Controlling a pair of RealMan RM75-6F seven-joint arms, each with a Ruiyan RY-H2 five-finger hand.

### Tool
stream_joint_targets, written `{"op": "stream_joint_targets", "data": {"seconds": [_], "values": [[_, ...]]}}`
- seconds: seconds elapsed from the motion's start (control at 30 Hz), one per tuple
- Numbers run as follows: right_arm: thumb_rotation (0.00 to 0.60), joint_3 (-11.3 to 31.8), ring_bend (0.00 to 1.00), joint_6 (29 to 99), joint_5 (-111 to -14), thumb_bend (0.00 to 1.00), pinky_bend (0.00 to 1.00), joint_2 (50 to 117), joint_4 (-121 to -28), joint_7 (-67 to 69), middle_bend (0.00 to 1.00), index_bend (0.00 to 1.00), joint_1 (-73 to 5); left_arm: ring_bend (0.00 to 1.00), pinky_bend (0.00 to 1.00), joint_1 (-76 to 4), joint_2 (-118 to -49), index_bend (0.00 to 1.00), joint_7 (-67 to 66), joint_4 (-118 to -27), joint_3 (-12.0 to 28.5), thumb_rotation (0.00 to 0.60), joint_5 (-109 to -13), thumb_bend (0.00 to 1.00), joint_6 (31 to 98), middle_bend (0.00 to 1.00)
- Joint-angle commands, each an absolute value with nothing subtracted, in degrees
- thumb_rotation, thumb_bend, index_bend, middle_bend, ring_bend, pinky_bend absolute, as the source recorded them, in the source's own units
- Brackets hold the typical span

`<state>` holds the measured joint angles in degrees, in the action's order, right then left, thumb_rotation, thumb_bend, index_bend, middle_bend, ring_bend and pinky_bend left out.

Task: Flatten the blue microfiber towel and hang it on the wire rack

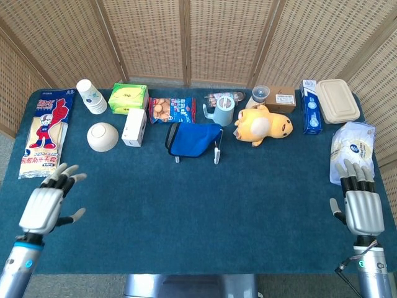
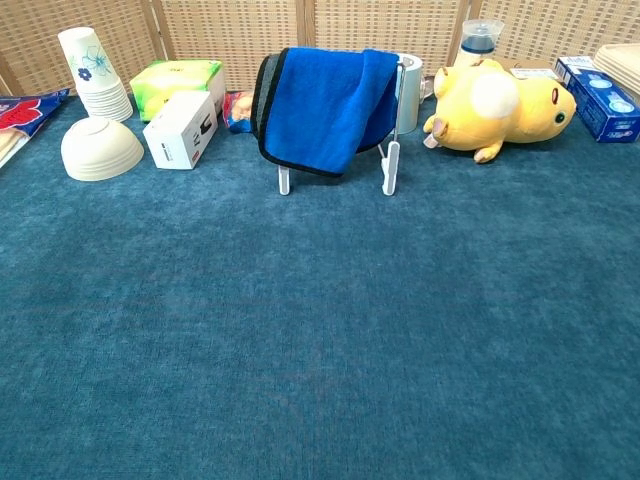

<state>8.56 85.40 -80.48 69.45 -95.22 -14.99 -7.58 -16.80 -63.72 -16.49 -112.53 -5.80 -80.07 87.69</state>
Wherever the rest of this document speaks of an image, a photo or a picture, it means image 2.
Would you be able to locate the wooden rattan folding screen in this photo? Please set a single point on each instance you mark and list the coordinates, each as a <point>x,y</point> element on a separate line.
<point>200,30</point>

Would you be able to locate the blue biscuit bag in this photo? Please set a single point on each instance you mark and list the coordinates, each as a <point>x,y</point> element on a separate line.
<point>239,112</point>

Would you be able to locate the grey and blue cloth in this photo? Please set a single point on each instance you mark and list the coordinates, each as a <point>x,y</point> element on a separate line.
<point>320,110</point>

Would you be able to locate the blue and white carton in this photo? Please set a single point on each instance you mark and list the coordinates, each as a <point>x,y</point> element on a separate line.
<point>600,105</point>

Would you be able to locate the small white carton box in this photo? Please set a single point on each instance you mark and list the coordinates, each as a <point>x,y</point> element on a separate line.
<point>175,130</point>

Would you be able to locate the blue carpet table mat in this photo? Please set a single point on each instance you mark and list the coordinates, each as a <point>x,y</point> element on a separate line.
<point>350,325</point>

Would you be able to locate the green tissue box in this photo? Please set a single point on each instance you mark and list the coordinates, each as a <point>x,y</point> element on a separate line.
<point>170,80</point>

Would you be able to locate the beige upturned bowl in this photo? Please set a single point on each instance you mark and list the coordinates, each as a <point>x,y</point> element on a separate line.
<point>100,150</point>

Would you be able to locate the clear snack packet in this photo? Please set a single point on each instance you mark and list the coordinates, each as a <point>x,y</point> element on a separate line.
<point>427,87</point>

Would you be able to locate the clear lidded jar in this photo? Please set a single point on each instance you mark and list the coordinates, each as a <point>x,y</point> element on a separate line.
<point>477,42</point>

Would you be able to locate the yellow plush toy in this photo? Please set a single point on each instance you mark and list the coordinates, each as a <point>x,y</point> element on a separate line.
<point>500,120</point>

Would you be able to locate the stack of paper cups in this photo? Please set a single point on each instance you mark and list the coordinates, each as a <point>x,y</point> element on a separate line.
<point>95,70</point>

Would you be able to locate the rubber gloves package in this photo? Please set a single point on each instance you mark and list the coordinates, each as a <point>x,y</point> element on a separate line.
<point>20,115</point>

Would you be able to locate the light blue mug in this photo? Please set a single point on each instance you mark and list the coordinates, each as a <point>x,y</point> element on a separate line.
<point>410,95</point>

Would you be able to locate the beige lidded food container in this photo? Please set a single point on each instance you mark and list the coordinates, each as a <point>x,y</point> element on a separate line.
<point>622,60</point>

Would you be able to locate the brown cardboard box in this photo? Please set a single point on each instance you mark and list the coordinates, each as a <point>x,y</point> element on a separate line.
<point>535,73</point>

